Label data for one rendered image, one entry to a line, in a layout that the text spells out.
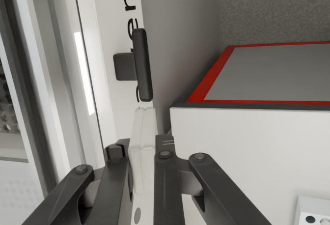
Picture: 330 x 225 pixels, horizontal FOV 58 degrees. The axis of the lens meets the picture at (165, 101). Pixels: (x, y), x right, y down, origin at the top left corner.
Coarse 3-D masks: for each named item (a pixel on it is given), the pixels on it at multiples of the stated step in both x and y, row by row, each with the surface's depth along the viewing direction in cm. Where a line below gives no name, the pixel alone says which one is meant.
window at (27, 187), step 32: (0, 0) 22; (0, 32) 22; (0, 64) 22; (0, 96) 22; (0, 128) 22; (32, 128) 25; (0, 160) 22; (32, 160) 25; (0, 192) 22; (32, 192) 25; (0, 224) 22
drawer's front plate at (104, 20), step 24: (96, 0) 27; (120, 0) 32; (96, 24) 27; (120, 24) 32; (96, 48) 28; (120, 48) 32; (96, 72) 29; (96, 96) 30; (120, 96) 32; (120, 120) 32
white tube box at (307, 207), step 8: (304, 200) 44; (312, 200) 44; (320, 200) 43; (328, 200) 43; (296, 208) 46; (304, 208) 42; (312, 208) 42; (320, 208) 42; (328, 208) 42; (296, 216) 45; (304, 216) 42; (312, 216) 43; (320, 216) 41; (328, 216) 40; (296, 224) 44; (304, 224) 42; (312, 224) 42; (320, 224) 42
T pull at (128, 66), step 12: (132, 36) 28; (144, 36) 29; (144, 48) 29; (120, 60) 30; (132, 60) 29; (144, 60) 29; (120, 72) 30; (132, 72) 30; (144, 72) 29; (144, 84) 30; (144, 96) 30
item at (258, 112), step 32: (224, 64) 78; (256, 64) 75; (288, 64) 72; (320, 64) 69; (192, 96) 55; (224, 96) 54; (256, 96) 52; (288, 96) 50; (320, 96) 49; (192, 128) 47; (224, 128) 45; (256, 128) 43; (288, 128) 42; (320, 128) 41; (224, 160) 47; (256, 160) 45; (288, 160) 44; (320, 160) 42; (256, 192) 47; (288, 192) 45; (320, 192) 44; (192, 224) 53; (288, 224) 47
